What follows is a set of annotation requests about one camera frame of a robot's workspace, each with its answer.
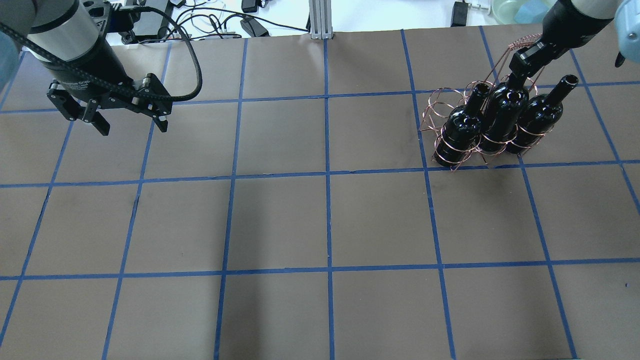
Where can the blue foam block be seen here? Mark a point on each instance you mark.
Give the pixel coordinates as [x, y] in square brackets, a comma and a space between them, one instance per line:
[531, 12]

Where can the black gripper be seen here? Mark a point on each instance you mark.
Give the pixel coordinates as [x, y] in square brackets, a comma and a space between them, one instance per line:
[567, 29]

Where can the aluminium frame post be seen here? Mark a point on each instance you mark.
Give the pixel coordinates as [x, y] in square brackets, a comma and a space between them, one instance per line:
[320, 16]

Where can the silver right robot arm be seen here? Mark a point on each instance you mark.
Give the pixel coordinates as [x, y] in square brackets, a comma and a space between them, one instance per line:
[626, 23]

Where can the dark wine bottle in basket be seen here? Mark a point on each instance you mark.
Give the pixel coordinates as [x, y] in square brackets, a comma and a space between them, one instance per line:
[540, 116]

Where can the brown gridded table mat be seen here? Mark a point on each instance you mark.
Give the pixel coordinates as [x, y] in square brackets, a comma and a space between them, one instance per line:
[293, 211]

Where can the copper wire wine basket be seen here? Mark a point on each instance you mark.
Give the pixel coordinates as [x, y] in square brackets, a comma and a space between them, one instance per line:
[442, 101]

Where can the dark wine bottle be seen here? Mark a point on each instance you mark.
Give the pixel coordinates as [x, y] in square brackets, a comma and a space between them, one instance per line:
[540, 116]
[504, 106]

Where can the black power adapter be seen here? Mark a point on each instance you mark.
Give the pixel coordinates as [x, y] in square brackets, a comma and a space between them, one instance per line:
[459, 14]

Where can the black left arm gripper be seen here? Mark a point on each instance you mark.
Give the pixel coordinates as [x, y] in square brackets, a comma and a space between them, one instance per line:
[92, 65]

